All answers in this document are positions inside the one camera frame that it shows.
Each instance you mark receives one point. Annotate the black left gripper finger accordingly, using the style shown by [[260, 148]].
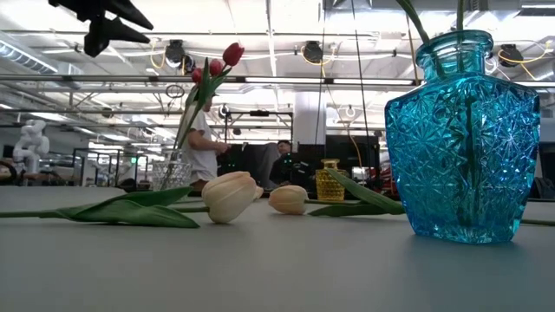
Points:
[[130, 13], [117, 32]]

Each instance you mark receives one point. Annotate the peach artificial tulip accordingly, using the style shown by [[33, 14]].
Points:
[[259, 192], [288, 199], [227, 195]]

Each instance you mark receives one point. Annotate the clear textured glass vase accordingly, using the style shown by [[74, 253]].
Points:
[[182, 175]]

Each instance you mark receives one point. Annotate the yellow textured glass vase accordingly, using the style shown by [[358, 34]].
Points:
[[324, 180]]

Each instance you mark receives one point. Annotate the blue cut glass vase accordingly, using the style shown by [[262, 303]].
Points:
[[461, 164]]

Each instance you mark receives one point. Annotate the white humanoid robot figure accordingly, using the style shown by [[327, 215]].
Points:
[[31, 143]]

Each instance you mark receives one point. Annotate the person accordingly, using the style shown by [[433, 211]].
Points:
[[290, 173], [201, 156]]

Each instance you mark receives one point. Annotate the long ceiling light bar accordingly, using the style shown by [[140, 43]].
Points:
[[282, 80]]

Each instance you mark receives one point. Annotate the black partition panel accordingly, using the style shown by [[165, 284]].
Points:
[[238, 169], [342, 151]]

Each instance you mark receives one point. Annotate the black metal frame stand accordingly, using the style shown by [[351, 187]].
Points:
[[260, 113]]

